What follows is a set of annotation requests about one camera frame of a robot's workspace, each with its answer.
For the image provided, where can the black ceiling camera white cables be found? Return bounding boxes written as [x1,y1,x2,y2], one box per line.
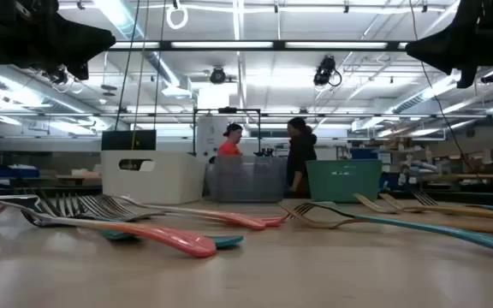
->
[45,64,84,94]

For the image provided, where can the person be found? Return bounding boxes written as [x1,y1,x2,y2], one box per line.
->
[217,122,244,157]
[286,116,318,198]

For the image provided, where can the blue crate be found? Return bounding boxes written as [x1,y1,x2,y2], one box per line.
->
[0,166,41,180]

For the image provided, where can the black ceiling camera with cable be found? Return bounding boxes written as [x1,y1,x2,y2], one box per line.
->
[312,54,343,88]

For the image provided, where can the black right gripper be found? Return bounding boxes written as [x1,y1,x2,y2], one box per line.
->
[405,0,493,89]

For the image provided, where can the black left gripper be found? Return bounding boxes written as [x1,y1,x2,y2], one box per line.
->
[13,0,117,81]

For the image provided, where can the round black ceiling camera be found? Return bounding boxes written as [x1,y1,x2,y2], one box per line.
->
[209,66,228,86]

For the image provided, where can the black metal stand frame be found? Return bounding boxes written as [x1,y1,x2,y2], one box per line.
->
[193,106,263,157]

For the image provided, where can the white cabinet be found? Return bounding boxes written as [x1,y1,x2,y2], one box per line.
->
[195,114,230,157]

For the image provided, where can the black hanging cable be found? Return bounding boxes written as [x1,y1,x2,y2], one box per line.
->
[115,0,141,132]
[407,0,481,175]
[153,0,166,130]

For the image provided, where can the white plastic bin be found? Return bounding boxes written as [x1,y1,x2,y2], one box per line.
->
[100,149,207,205]

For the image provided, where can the grey translucent plastic bin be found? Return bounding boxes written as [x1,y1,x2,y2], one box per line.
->
[205,155,288,204]

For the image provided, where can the wooden workbench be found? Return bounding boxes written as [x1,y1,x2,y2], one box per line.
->
[421,172,493,181]

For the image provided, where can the white cable loop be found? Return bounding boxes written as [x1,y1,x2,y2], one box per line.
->
[165,0,189,31]

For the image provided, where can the gold fork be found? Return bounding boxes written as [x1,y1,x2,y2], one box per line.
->
[377,192,493,217]
[412,190,487,211]
[352,192,493,222]

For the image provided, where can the silver fork orange handle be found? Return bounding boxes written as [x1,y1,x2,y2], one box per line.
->
[53,192,166,222]
[113,195,268,231]
[0,194,218,259]
[96,194,288,228]

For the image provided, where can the teal plastic bin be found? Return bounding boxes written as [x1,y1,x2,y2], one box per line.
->
[306,159,383,204]

